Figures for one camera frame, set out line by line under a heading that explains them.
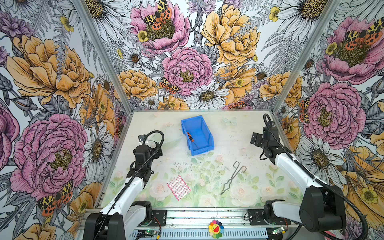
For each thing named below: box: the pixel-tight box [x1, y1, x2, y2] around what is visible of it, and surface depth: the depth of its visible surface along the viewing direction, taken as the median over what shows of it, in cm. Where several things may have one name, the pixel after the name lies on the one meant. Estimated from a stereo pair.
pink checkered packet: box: [166, 174, 192, 201], surface depth 86 cm
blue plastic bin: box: [180, 115, 215, 157], surface depth 105 cm
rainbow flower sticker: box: [208, 220, 224, 239], surface depth 72 cm
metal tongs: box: [220, 161, 247, 195], surface depth 87 cm
